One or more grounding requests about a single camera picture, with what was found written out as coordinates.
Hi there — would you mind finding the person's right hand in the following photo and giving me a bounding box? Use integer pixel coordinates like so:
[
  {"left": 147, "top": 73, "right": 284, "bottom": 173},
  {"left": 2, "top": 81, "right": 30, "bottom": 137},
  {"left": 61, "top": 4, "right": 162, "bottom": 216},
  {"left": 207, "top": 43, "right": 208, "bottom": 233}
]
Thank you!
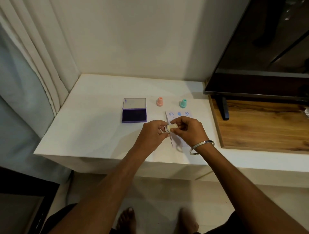
[{"left": 170, "top": 116, "right": 210, "bottom": 148}]

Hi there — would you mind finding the person's left hand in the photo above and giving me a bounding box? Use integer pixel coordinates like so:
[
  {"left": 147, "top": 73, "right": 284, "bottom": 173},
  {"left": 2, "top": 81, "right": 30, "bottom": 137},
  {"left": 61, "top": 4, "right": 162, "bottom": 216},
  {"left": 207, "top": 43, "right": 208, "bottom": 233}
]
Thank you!
[{"left": 135, "top": 120, "right": 171, "bottom": 155}]

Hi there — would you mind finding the person's left forearm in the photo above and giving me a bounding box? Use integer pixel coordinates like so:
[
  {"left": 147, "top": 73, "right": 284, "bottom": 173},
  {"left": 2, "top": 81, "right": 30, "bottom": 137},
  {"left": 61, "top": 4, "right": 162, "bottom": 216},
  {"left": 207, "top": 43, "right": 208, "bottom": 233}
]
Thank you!
[{"left": 54, "top": 143, "right": 155, "bottom": 234}]

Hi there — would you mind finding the person's right forearm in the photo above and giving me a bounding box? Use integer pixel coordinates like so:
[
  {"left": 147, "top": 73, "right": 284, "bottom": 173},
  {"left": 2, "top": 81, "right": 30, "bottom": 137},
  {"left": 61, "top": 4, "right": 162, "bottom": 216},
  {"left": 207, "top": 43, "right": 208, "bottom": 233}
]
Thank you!
[{"left": 193, "top": 142, "right": 307, "bottom": 234}]

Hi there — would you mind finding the white stamped paper sheet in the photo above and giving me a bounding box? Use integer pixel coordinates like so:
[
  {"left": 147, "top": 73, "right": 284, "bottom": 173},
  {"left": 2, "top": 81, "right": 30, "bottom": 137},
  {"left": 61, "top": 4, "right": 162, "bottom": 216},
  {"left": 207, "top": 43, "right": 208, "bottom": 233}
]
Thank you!
[{"left": 165, "top": 111, "right": 193, "bottom": 148}]

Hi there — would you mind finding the purple ink pad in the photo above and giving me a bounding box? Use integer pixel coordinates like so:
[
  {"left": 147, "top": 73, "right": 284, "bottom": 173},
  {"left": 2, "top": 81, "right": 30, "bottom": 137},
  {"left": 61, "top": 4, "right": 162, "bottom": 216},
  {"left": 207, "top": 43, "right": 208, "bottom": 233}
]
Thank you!
[{"left": 122, "top": 98, "right": 147, "bottom": 124}]

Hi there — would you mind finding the silver bangle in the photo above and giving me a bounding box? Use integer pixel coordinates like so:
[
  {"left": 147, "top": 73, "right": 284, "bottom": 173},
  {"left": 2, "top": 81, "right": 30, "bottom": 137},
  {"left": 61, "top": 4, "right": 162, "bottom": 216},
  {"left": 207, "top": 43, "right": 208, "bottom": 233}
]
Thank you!
[{"left": 189, "top": 140, "right": 215, "bottom": 156}]

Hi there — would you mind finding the black television stand leg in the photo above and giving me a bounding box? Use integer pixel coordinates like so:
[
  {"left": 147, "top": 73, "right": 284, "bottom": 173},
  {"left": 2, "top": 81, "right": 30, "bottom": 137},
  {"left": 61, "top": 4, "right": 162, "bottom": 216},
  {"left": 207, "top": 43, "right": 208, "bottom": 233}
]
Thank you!
[{"left": 215, "top": 94, "right": 230, "bottom": 121}]

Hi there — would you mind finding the wooden shelf panel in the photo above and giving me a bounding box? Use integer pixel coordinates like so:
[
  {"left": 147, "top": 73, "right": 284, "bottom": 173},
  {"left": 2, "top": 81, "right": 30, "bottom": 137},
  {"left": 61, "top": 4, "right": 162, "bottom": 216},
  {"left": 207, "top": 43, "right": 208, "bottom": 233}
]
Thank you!
[{"left": 208, "top": 95, "right": 309, "bottom": 152}]

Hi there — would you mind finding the person's right foot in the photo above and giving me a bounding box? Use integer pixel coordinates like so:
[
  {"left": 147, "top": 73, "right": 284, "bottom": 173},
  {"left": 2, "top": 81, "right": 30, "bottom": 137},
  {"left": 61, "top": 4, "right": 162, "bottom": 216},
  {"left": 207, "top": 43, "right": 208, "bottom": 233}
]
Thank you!
[{"left": 177, "top": 207, "right": 200, "bottom": 234}]

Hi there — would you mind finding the person's foot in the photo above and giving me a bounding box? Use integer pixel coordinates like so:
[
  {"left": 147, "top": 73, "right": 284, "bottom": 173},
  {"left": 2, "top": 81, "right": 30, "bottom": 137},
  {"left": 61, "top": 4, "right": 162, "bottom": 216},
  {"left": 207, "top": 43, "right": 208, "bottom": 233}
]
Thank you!
[
  {"left": 116, "top": 207, "right": 137, "bottom": 232},
  {"left": 177, "top": 207, "right": 200, "bottom": 234}
]

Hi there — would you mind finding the person's left foot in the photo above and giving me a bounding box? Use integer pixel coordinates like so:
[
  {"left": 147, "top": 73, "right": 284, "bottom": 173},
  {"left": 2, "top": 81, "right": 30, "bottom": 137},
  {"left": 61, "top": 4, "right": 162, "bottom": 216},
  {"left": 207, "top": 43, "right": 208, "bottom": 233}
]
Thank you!
[{"left": 116, "top": 207, "right": 137, "bottom": 232}]

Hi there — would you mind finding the black television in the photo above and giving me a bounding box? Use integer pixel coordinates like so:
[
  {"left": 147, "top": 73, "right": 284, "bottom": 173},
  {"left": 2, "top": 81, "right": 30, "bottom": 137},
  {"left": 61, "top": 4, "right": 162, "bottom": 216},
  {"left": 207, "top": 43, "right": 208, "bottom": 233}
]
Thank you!
[{"left": 203, "top": 0, "right": 309, "bottom": 102}]

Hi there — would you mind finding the white curtain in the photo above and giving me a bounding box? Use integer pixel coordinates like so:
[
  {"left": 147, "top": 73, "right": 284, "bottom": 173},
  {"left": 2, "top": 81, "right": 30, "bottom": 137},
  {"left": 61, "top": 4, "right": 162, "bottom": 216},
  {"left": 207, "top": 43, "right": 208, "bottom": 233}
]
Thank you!
[{"left": 0, "top": 0, "right": 81, "bottom": 117}]

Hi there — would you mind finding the grey sheer curtain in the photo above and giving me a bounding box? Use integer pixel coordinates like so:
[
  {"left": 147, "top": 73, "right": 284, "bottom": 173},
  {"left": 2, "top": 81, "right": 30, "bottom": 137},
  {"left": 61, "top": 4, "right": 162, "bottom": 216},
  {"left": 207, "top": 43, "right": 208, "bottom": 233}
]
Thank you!
[{"left": 0, "top": 21, "right": 71, "bottom": 184}]

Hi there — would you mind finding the dark furniture piece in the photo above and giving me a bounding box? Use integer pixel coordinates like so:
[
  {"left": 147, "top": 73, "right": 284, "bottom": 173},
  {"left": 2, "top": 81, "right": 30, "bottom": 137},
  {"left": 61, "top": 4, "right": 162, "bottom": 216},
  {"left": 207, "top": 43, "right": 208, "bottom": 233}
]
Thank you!
[{"left": 0, "top": 166, "right": 61, "bottom": 234}]

